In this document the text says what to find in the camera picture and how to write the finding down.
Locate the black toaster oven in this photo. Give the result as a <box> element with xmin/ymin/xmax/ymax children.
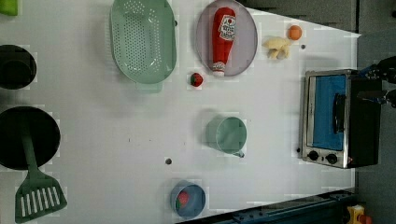
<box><xmin>301</xmin><ymin>69</ymin><xmax>382</xmax><ymax>169</ymax></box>

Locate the green metal mug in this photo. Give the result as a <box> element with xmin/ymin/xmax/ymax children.
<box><xmin>205</xmin><ymin>116</ymin><xmax>248</xmax><ymax>158</ymax></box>

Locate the grey round plate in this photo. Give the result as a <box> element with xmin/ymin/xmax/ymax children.
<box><xmin>195</xmin><ymin>0</ymin><xmax>258</xmax><ymax>77</ymax></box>

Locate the blue bowl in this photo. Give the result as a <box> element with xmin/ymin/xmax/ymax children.
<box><xmin>170</xmin><ymin>180</ymin><xmax>205</xmax><ymax>219</ymax></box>

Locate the toy strawberry in bowl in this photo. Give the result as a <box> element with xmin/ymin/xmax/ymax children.
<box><xmin>176</xmin><ymin>190</ymin><xmax>190</xmax><ymax>209</ymax></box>

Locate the red plush ketchup bottle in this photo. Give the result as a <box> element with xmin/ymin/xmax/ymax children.
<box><xmin>212</xmin><ymin>7</ymin><xmax>236</xmax><ymax>77</ymax></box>

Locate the green plastic colander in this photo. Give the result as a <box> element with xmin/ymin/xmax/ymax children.
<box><xmin>109</xmin><ymin>0</ymin><xmax>177</xmax><ymax>93</ymax></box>

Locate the peeled toy banana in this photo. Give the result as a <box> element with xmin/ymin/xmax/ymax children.
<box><xmin>262</xmin><ymin>36</ymin><xmax>291</xmax><ymax>59</ymax></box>

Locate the orange toy fruit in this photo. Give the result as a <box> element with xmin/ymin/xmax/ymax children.
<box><xmin>288</xmin><ymin>25</ymin><xmax>303</xmax><ymax>41</ymax></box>

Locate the black frying pan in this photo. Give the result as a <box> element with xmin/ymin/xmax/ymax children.
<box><xmin>0</xmin><ymin>106</ymin><xmax>61</xmax><ymax>170</ymax></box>

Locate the green plastic spatula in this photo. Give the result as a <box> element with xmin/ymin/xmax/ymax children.
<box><xmin>15</xmin><ymin>133</ymin><xmax>67</xmax><ymax>224</ymax></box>

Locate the black pot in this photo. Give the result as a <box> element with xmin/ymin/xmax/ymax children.
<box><xmin>0</xmin><ymin>45</ymin><xmax>36</xmax><ymax>90</ymax></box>

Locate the yellow red toy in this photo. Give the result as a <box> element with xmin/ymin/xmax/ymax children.
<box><xmin>347</xmin><ymin>204</ymin><xmax>373</xmax><ymax>224</ymax></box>

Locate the lime green block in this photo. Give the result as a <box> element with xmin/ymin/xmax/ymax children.
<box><xmin>0</xmin><ymin>0</ymin><xmax>18</xmax><ymax>16</ymax></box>

